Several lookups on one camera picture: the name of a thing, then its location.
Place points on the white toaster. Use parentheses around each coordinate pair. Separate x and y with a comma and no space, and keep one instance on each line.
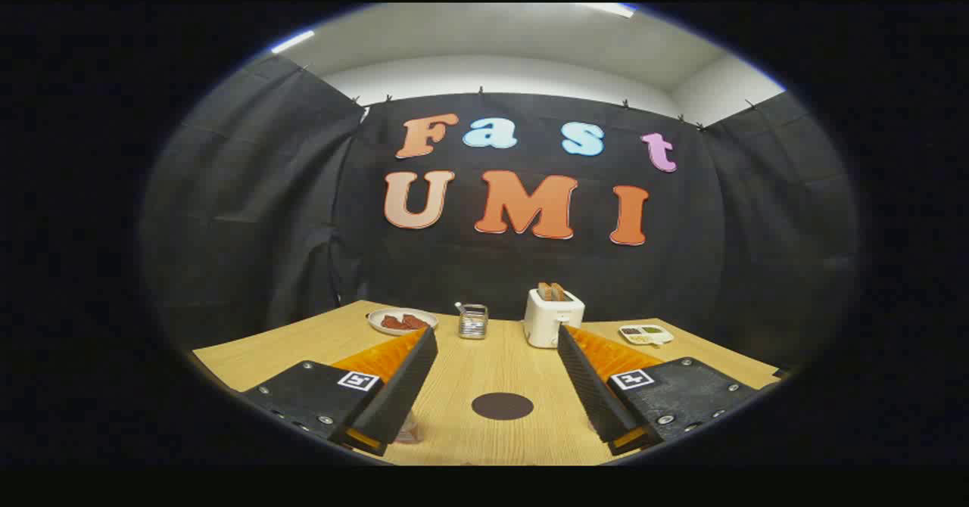
(551,325)

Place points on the white divided condiment tray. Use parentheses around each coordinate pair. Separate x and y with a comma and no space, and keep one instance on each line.
(645,334)

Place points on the dark brown round coaster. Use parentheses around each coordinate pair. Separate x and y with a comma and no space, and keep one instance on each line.
(502,406)

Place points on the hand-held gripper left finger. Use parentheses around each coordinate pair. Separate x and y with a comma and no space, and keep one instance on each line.
(401,393)

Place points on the white round plate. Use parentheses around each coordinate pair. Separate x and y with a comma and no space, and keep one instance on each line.
(376,315)

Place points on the toasted bread slice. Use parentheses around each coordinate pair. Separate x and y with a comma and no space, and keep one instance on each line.
(559,291)
(544,291)

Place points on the wooden table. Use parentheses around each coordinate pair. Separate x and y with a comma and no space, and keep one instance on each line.
(500,363)

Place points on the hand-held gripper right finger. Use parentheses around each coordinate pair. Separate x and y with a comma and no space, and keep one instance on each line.
(590,386)

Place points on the black backdrop cloth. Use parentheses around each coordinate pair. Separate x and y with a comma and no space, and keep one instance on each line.
(484,272)

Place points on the red meat slice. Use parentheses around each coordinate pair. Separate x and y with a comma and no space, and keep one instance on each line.
(391,322)
(414,321)

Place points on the ceiling light strip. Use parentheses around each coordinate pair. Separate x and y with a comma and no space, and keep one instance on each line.
(610,10)
(292,41)

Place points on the metal mesh holder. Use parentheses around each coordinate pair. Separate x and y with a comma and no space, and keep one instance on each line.
(473,324)

